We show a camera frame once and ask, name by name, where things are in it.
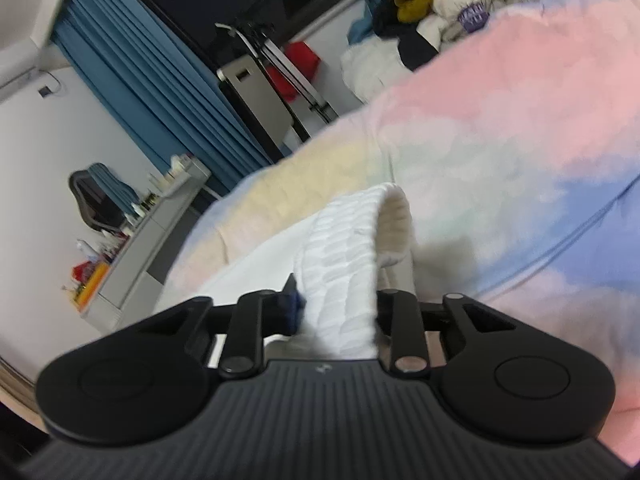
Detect white desk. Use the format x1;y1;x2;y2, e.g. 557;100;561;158
75;156;213;333

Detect blue curtain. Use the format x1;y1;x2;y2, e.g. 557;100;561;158
52;0;287;196

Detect pastel tie-dye blanket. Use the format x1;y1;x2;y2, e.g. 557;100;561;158
165;0;640;466

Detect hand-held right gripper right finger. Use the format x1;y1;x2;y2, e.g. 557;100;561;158
375;289;516;378

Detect red cloth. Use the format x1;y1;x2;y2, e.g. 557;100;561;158
267;42;321;104

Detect light blue cloth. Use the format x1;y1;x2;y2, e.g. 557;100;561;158
347;10;382;44

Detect grey metal folding rack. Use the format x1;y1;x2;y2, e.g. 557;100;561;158
215;22;337;157

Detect white garment with purple print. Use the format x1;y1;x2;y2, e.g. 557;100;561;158
432;0;552;42

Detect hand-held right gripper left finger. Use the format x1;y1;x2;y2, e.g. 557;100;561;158
135;274;307;378

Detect white pants with grey stripe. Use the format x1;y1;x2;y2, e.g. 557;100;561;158
155;182;418;361

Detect dark crumpled cloth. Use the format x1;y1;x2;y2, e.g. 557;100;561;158
372;0;442;72

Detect black office chair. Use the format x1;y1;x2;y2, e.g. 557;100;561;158
69;162;139;234

